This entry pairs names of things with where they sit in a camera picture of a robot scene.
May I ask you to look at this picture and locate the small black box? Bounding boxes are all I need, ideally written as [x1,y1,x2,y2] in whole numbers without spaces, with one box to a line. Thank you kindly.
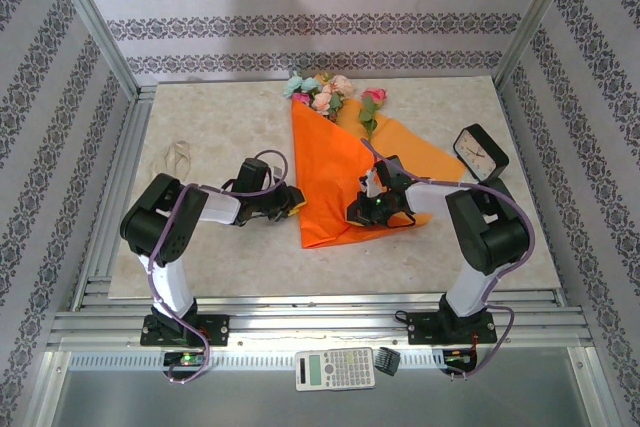
[373,346,399,376]

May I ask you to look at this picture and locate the pale peach artificial flower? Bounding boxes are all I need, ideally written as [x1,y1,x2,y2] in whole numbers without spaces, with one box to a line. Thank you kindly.
[327,75,357,99]

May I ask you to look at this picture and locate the aluminium frame post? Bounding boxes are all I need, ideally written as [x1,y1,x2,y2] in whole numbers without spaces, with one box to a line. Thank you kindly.
[42,0,141,98]
[492,0,584,93]

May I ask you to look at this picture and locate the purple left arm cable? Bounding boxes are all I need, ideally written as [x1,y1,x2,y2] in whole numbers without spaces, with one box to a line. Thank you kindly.
[147,149,290,387]

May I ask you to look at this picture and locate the white scientific calculator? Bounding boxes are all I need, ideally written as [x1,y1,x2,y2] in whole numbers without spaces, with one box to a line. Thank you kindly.
[293,346,376,392]

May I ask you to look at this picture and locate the small circuit board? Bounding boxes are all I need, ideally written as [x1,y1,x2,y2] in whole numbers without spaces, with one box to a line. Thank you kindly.
[163,350,206,367]
[442,348,477,366]

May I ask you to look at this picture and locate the pink artificial rose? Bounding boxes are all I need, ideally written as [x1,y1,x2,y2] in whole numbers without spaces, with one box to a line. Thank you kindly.
[358,87,389,142]

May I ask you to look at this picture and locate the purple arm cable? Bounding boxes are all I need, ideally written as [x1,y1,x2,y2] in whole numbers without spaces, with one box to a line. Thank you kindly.
[147,149,290,387]
[366,139,536,382]

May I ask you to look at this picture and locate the cream artificial rose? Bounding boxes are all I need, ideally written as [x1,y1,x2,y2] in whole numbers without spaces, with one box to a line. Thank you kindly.
[312,91,335,116]

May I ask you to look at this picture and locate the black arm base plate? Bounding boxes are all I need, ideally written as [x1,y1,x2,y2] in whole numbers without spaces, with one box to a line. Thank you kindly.
[407,310,498,347]
[139,314,230,347]

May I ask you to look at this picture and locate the black alarm clock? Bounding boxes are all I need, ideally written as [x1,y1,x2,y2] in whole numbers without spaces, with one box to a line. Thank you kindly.
[452,123,511,183]

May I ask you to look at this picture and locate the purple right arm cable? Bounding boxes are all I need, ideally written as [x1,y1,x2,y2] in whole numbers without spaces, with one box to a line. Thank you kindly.
[366,139,536,382]

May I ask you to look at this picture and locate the perforated metal cable tray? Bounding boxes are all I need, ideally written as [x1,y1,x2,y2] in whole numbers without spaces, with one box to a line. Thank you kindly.
[67,349,484,373]

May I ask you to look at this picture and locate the aluminium side rail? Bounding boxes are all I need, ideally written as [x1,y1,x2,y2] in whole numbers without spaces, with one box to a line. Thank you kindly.
[72,86,156,311]
[494,86,569,306]

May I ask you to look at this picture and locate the aluminium front frame rail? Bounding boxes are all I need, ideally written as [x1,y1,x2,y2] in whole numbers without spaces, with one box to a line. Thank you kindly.
[47,290,594,348]

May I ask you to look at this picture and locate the orange wrapping paper sheet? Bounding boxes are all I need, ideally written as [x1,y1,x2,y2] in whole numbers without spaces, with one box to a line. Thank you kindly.
[291,74,464,250]

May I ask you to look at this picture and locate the beige fabric ribbon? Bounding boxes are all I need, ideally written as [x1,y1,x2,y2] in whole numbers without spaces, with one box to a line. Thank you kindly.
[163,139,194,178]

